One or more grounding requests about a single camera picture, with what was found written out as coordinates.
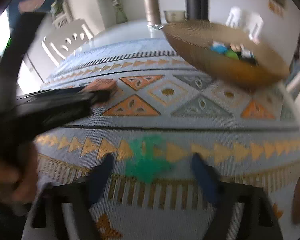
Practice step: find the white side cabinet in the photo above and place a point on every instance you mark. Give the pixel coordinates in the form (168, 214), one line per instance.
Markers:
(61, 13)

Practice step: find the white chair left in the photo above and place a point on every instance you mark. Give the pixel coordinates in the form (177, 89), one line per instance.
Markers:
(61, 43)

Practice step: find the brown ribbed glass bowl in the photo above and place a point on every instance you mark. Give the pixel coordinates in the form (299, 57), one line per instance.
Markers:
(193, 41)

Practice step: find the light green plastic toy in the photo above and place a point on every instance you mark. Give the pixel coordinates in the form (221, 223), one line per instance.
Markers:
(232, 54)

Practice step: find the blue wall picture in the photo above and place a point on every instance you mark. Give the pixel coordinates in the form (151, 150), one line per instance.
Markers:
(17, 7)

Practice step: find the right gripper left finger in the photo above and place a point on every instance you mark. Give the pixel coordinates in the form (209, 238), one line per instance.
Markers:
(81, 194)

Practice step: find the small ceramic tea bowl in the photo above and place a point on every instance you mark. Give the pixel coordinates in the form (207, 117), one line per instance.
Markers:
(175, 15)

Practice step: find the person's left hand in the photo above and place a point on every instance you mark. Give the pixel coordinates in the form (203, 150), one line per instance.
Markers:
(16, 186)

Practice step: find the silver thermos cup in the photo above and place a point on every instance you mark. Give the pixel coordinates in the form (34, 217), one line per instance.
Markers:
(152, 12)

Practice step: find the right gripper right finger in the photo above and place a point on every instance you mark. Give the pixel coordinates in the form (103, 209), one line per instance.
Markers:
(258, 219)

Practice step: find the white chair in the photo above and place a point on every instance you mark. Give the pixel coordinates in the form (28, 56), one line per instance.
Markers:
(249, 22)
(61, 43)

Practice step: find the patterned blue table runner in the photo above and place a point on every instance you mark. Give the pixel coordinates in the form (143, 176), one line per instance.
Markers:
(248, 137)

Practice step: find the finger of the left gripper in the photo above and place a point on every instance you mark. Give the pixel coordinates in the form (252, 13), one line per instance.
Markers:
(100, 96)

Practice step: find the dark green plastic toy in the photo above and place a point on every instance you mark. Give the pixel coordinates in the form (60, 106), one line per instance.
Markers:
(143, 165)

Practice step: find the white chair far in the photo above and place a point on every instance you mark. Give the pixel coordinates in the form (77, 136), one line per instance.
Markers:
(249, 22)

